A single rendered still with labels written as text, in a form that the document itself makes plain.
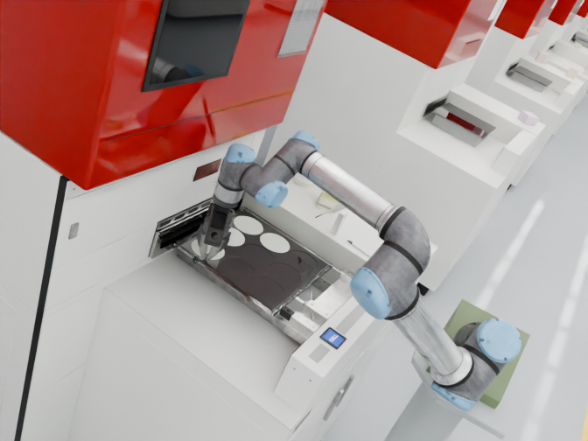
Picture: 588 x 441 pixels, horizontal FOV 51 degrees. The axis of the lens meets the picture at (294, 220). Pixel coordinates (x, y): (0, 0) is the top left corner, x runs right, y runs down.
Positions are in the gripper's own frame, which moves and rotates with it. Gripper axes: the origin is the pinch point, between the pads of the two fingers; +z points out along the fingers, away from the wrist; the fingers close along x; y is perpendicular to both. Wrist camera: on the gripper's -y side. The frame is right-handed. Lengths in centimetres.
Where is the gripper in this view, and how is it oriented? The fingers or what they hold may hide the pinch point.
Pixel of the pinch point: (206, 257)
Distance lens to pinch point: 178.2
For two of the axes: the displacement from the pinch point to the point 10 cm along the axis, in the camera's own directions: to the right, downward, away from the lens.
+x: -9.4, -3.0, -1.5
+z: -3.3, 8.0, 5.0
